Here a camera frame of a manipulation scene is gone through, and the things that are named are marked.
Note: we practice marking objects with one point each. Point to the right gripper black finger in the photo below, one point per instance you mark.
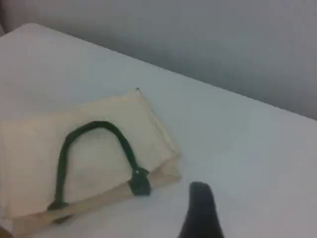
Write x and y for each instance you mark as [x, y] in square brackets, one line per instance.
[201, 213]

